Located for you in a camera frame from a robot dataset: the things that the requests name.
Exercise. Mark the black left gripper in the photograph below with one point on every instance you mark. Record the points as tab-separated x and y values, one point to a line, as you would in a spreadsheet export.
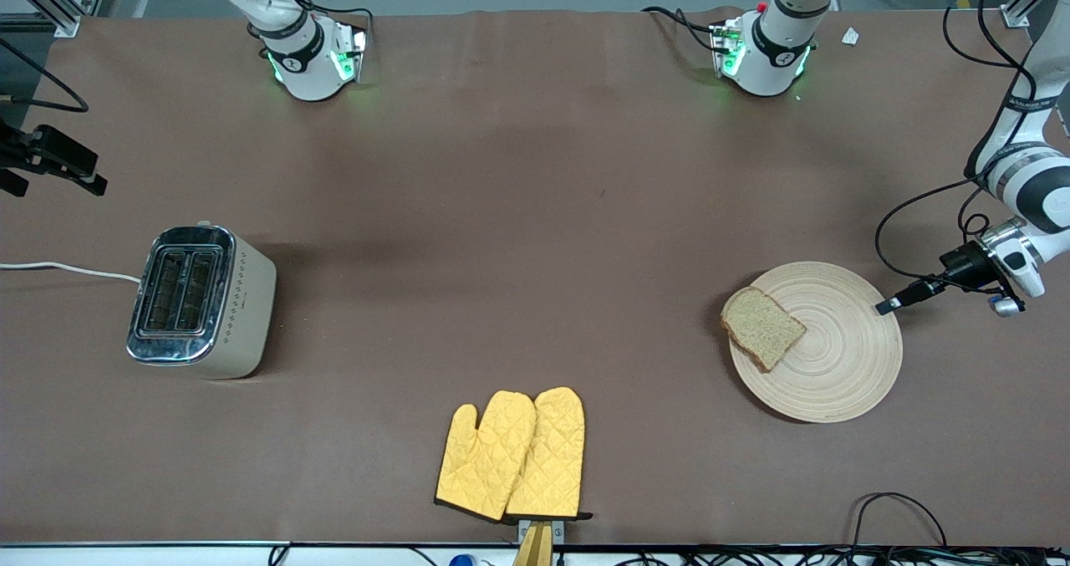
960	263

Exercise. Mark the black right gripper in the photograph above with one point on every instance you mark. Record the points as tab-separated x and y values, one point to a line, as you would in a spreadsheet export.
33	151

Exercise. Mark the round wooden plate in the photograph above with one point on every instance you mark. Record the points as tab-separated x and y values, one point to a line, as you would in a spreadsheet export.
844	365

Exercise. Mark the brown bread toast slice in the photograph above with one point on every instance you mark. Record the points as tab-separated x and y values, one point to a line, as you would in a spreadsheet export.
761	328

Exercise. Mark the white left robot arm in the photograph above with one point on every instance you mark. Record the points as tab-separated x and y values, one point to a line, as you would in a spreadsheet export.
1032	181

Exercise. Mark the beige chrome two-slot toaster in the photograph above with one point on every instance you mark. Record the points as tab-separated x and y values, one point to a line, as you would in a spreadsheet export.
209	307

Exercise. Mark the small white paper scrap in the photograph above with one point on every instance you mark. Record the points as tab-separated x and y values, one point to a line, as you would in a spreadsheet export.
850	36

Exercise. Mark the brown table cover mat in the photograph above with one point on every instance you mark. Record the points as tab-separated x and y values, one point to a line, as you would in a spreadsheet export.
585	215

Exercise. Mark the yellow quilted oven mitt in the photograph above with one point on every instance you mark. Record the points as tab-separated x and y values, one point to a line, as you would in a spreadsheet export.
552	457
485	457

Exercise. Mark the small blue round object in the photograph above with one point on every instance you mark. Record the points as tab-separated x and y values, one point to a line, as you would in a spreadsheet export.
461	561

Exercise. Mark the wooden post with metal bracket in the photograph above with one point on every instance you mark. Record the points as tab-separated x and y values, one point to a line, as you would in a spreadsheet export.
535	545

